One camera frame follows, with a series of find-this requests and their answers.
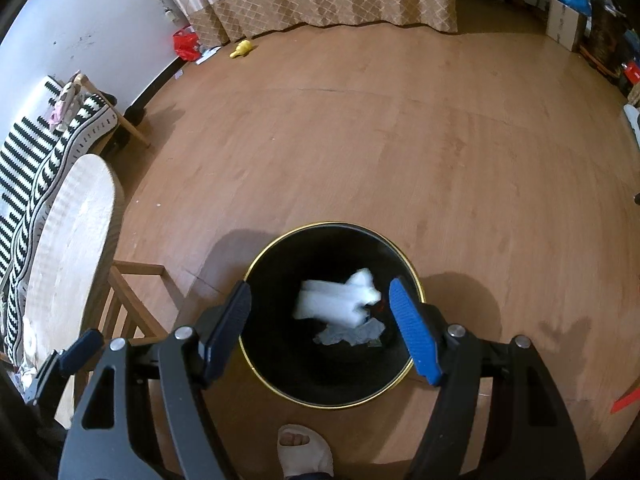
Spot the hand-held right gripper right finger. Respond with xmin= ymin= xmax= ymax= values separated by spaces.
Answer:
xmin=388 ymin=276 xmax=586 ymax=480

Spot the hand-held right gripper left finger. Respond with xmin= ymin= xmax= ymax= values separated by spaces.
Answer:
xmin=59 ymin=280 xmax=252 ymax=480

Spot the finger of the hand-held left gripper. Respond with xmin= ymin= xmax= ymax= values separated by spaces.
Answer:
xmin=22 ymin=329 xmax=105 ymax=406

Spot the black bin with gold rim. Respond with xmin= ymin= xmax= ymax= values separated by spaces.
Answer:
xmin=238 ymin=221 xmax=427 ymax=411

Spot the crumpled grey paper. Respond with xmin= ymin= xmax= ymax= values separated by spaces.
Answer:
xmin=314 ymin=321 xmax=387 ymax=348

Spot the round wooden table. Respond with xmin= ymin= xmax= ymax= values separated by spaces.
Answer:
xmin=22 ymin=154 xmax=123 ymax=428

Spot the person's foot in white slipper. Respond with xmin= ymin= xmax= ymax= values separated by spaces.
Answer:
xmin=276 ymin=424 xmax=334 ymax=480

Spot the black white striped blanket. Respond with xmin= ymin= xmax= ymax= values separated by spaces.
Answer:
xmin=0 ymin=76 xmax=118 ymax=361

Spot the red flat object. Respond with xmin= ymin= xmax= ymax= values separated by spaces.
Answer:
xmin=611 ymin=389 xmax=640 ymax=415

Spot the pink cloth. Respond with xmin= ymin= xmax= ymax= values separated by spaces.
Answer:
xmin=47 ymin=82 xmax=81 ymax=128

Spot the red plastic bag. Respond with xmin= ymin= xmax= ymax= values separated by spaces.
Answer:
xmin=172 ymin=25 xmax=201 ymax=62

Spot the white flat item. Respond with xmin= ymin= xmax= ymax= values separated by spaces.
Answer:
xmin=622 ymin=105 xmax=640 ymax=148

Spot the beige patterned curtain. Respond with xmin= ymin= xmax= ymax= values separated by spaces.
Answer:
xmin=144 ymin=0 xmax=458 ymax=48

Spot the cardboard box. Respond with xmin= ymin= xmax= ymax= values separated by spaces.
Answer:
xmin=545 ymin=0 xmax=588 ymax=52

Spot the wooden sofa frame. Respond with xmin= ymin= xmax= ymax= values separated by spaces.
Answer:
xmin=75 ymin=74 xmax=151 ymax=150

